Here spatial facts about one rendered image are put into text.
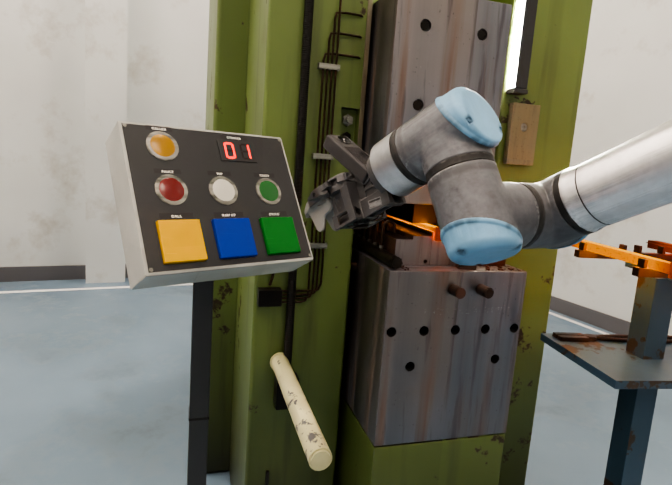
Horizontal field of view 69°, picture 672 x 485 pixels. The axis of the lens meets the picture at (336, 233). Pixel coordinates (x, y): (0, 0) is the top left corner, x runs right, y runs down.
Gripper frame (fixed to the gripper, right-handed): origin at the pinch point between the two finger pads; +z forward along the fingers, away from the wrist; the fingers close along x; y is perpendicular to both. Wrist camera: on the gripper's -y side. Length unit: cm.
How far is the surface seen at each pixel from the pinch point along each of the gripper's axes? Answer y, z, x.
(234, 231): -0.2, 10.3, -10.0
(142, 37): -268, 268, 102
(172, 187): -8.9, 10.6, -19.8
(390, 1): -48, -9, 33
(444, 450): 56, 29, 48
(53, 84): -236, 306, 39
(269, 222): -1.7, 10.3, -2.0
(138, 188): -8.8, 11.0, -25.5
